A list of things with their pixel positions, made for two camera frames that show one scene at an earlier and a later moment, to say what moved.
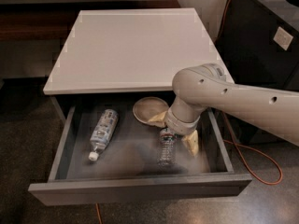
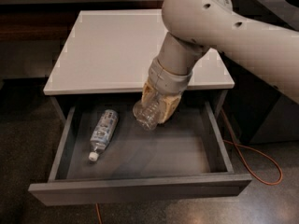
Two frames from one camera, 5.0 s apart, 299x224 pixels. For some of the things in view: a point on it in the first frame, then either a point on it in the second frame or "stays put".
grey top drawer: x=120 y=152 stays put
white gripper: x=179 y=125 → x=167 y=79
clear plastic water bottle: x=167 y=153 → x=147 y=113
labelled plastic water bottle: x=103 y=133 stays put
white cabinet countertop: x=129 y=52 stays put
